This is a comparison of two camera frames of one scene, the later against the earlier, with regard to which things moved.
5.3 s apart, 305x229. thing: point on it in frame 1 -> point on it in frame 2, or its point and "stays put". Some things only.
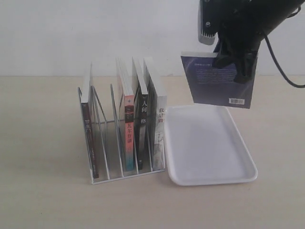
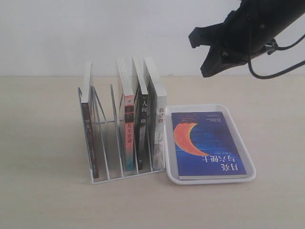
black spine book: [140, 110] stays put
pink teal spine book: [128, 99] stays put
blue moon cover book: [213, 86] -> [204, 147]
